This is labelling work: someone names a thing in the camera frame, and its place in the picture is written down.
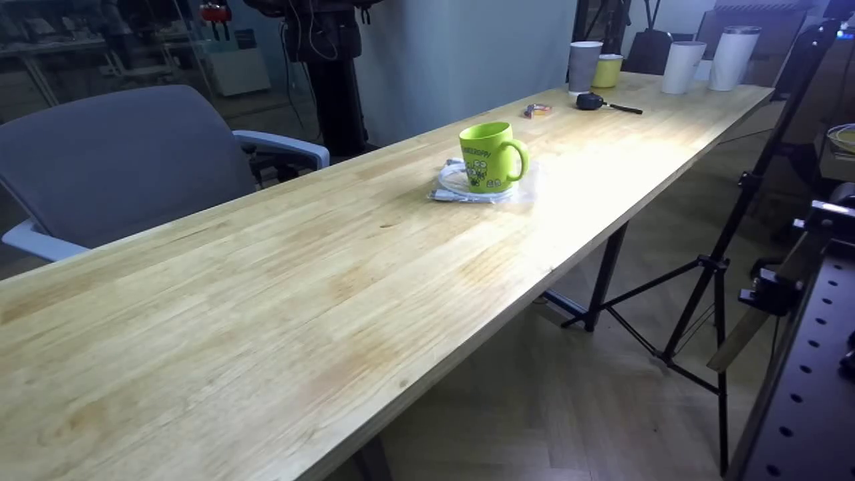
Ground green mug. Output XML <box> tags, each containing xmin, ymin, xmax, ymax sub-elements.
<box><xmin>461</xmin><ymin>122</ymin><xmax>530</xmax><ymax>192</ymax></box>

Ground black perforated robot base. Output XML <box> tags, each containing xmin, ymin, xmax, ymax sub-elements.
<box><xmin>728</xmin><ymin>199</ymin><xmax>855</xmax><ymax>481</ymax></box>

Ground grey cup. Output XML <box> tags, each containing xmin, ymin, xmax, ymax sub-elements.
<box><xmin>569</xmin><ymin>39</ymin><xmax>602</xmax><ymax>91</ymax></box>

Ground yellow cup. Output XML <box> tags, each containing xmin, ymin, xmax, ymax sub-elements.
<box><xmin>594</xmin><ymin>54</ymin><xmax>622</xmax><ymax>87</ymax></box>

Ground small keys on table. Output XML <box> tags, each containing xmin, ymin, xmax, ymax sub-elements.
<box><xmin>525</xmin><ymin>104</ymin><xmax>553</xmax><ymax>118</ymax></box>

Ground black table leg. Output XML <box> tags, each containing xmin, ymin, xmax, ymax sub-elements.
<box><xmin>585</xmin><ymin>225</ymin><xmax>629</xmax><ymax>331</ymax></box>

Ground black tripod stand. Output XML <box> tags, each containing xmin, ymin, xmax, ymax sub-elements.
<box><xmin>544</xmin><ymin>4</ymin><xmax>854</xmax><ymax>473</ymax></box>

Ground white tumbler left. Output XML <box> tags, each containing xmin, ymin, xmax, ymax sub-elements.
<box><xmin>663</xmin><ymin>39</ymin><xmax>705</xmax><ymax>95</ymax></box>

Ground white tumbler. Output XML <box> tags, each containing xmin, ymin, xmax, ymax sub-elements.
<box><xmin>709</xmin><ymin>31</ymin><xmax>759</xmax><ymax>92</ymax></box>
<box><xmin>663</xmin><ymin>39</ymin><xmax>705</xmax><ymax>95</ymax></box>

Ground grey office chair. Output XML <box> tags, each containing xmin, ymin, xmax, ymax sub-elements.
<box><xmin>0</xmin><ymin>84</ymin><xmax>331</xmax><ymax>261</ymax></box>

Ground white tumbler right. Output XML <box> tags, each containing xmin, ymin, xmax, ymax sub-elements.
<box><xmin>709</xmin><ymin>31</ymin><xmax>759</xmax><ymax>92</ymax></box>

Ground black mouse with cable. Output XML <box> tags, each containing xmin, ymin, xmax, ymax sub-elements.
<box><xmin>574</xmin><ymin>91</ymin><xmax>645</xmax><ymax>115</ymax></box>

